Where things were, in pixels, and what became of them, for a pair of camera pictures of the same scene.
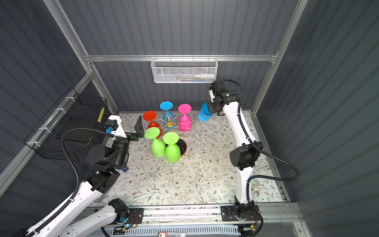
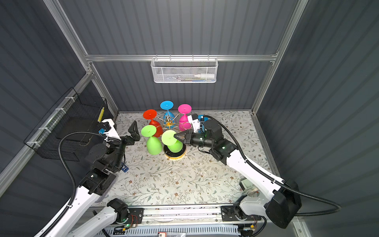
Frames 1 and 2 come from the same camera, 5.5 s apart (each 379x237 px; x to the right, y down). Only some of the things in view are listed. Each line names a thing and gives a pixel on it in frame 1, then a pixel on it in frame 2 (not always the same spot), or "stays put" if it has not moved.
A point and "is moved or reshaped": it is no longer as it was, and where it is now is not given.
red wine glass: (150, 115) stays put
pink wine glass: (185, 122) stays put
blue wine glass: (204, 114) → (202, 119)
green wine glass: (158, 147) is moved or reshaped
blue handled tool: (125, 169) stays put
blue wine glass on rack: (168, 118) stays put
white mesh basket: (180, 70) stays put
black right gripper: (210, 109) → (189, 137)
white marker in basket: (205, 75) stays put
